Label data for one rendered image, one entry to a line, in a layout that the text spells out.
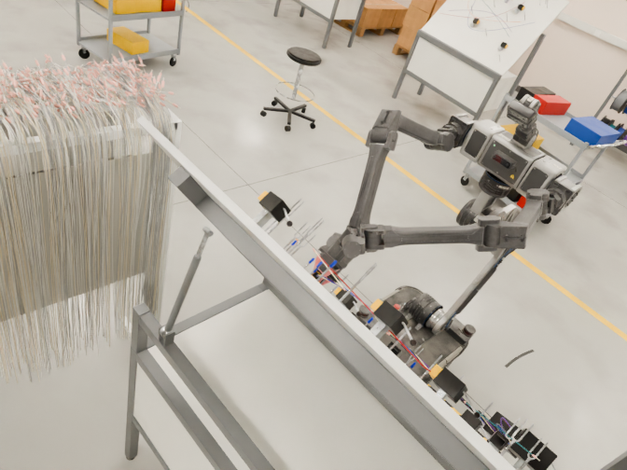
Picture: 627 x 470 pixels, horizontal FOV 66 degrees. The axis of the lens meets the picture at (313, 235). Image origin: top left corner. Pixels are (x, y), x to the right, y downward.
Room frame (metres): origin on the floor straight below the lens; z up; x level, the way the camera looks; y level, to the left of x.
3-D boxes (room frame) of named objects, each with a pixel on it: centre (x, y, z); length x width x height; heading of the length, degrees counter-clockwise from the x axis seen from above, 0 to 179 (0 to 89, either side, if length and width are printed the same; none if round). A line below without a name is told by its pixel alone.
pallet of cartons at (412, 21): (8.00, -0.91, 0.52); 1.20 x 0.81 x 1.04; 56
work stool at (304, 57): (4.57, 0.63, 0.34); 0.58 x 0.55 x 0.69; 175
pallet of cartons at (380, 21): (8.92, 0.40, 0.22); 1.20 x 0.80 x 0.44; 147
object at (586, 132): (4.35, -1.72, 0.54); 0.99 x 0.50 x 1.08; 48
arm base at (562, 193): (1.73, -0.81, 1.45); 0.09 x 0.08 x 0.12; 55
